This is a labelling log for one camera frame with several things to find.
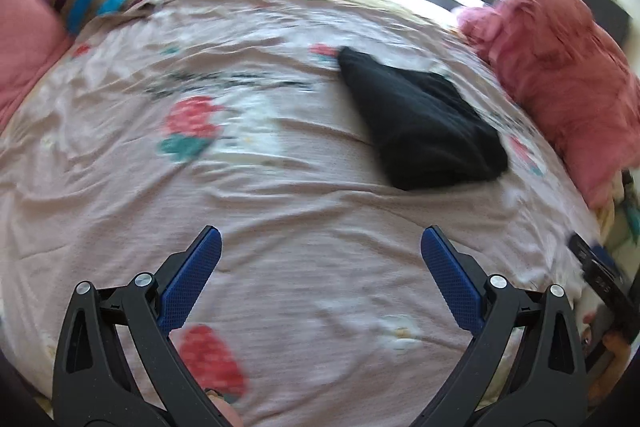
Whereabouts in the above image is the pink quilted pillow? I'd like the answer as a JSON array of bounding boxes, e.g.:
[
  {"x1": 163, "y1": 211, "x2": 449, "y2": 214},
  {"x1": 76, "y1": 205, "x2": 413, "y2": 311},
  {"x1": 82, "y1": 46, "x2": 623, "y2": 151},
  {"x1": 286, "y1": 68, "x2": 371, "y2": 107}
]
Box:
[{"x1": 0, "y1": 0, "x2": 74, "y2": 130}]

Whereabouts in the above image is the person's right hand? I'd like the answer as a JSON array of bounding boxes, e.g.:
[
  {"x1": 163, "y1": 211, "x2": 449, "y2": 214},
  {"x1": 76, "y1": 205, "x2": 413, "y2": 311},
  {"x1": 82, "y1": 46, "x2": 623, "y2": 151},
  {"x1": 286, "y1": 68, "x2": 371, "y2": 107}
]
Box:
[{"x1": 597, "y1": 329, "x2": 639, "y2": 390}]

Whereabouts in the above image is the black sweater with orange cuffs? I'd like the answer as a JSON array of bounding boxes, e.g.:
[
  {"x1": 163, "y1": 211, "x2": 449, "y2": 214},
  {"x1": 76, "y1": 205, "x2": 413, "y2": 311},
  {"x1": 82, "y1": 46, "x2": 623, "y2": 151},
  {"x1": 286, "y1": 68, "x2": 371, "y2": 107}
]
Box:
[{"x1": 337, "y1": 47, "x2": 509, "y2": 192}]

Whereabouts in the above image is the person's left hand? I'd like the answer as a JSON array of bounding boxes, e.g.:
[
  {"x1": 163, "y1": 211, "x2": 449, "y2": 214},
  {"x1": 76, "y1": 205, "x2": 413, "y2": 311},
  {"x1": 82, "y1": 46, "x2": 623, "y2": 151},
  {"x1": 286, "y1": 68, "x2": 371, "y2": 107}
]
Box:
[{"x1": 207, "y1": 391, "x2": 244, "y2": 427}]

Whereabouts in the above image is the strawberry printed bed sheet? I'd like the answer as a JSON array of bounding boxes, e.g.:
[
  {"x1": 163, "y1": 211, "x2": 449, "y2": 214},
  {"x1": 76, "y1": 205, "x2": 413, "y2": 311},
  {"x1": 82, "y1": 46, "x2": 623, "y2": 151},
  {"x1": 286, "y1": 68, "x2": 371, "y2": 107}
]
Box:
[{"x1": 0, "y1": 0, "x2": 601, "y2": 427}]

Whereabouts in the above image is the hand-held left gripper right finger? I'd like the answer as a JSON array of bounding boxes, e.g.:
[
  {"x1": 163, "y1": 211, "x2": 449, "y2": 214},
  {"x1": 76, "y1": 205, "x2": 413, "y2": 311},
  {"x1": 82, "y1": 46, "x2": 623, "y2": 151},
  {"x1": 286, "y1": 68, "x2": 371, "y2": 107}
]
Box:
[{"x1": 420, "y1": 225, "x2": 587, "y2": 427}]

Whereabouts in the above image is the dark box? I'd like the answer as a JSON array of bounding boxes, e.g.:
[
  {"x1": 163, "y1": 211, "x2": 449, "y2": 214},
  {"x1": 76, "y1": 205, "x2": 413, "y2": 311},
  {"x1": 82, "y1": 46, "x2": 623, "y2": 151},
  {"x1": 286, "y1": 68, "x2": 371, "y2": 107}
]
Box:
[{"x1": 564, "y1": 0, "x2": 632, "y2": 44}]

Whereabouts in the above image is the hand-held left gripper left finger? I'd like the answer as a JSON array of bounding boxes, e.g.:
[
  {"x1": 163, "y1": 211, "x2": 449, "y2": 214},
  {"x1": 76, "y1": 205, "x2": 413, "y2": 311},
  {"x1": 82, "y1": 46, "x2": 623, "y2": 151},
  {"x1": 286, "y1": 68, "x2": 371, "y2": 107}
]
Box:
[{"x1": 51, "y1": 225, "x2": 228, "y2": 427}]

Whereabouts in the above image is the pink red duvet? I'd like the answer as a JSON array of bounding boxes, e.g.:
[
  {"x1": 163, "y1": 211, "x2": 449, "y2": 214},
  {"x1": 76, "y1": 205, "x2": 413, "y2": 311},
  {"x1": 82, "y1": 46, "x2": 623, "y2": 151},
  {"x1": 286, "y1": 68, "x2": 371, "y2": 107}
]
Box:
[{"x1": 457, "y1": 0, "x2": 640, "y2": 208}]

